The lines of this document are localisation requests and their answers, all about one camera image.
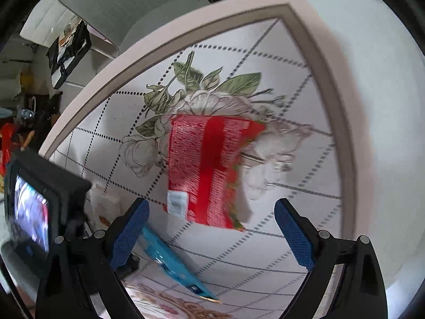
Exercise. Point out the red snack packet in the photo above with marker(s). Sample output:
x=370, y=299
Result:
x=202, y=172

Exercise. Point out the blue snack packet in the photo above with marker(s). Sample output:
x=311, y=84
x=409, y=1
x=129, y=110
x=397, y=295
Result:
x=169, y=262

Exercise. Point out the black bag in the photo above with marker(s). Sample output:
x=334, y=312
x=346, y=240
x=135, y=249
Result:
x=69, y=53

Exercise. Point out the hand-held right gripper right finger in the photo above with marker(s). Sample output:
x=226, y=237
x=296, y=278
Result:
x=294, y=236

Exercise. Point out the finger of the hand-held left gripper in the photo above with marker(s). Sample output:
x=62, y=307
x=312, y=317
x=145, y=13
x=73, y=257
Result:
x=129, y=267

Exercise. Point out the white cushioned sofa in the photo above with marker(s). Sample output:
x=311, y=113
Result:
x=49, y=20

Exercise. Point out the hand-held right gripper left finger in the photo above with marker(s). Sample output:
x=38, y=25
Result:
x=130, y=232

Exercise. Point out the small white packet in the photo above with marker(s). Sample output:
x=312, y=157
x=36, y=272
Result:
x=104, y=204

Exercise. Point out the floral tablecloth with pink border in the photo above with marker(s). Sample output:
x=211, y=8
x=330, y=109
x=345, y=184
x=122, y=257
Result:
x=282, y=89

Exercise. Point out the red plastic bag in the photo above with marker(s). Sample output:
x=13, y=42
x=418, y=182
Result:
x=7, y=143

